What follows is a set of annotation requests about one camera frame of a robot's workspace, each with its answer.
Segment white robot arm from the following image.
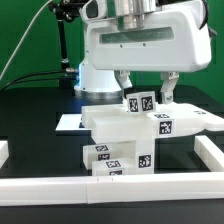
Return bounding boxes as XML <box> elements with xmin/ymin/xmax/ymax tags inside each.
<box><xmin>77</xmin><ymin>0</ymin><xmax>211</xmax><ymax>104</ymax></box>

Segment grey cable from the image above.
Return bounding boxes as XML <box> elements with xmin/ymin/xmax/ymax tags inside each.
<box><xmin>0</xmin><ymin>0</ymin><xmax>54</xmax><ymax>81</ymax></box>

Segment white tagged cube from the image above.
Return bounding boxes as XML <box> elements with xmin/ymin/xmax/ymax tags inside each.
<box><xmin>126</xmin><ymin>91</ymin><xmax>156</xmax><ymax>114</ymax></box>

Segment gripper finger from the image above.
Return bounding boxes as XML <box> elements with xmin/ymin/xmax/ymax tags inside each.
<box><xmin>114</xmin><ymin>71</ymin><xmax>132</xmax><ymax>89</ymax></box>
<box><xmin>160</xmin><ymin>72</ymin><xmax>179</xmax><ymax>104</ymax></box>

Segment white chair back part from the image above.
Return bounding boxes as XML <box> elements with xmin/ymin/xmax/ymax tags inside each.
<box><xmin>82</xmin><ymin>103</ymin><xmax>224</xmax><ymax>143</ymax></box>

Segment black cables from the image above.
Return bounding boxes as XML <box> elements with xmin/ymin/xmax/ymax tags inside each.
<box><xmin>0</xmin><ymin>69</ymin><xmax>80</xmax><ymax>94</ymax></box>

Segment white U-shaped fence frame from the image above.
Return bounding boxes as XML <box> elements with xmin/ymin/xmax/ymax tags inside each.
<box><xmin>0</xmin><ymin>135</ymin><xmax>224</xmax><ymax>206</ymax></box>

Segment white base tag plate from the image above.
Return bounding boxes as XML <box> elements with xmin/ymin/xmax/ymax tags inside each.
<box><xmin>56</xmin><ymin>114</ymin><xmax>88</xmax><ymax>131</ymax></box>

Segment black camera stand pole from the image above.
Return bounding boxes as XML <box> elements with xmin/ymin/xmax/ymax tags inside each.
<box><xmin>48</xmin><ymin>0</ymin><xmax>89</xmax><ymax>89</ymax></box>

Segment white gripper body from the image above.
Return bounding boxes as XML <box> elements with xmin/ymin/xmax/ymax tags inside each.
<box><xmin>80</xmin><ymin>0</ymin><xmax>211</xmax><ymax>72</ymax></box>

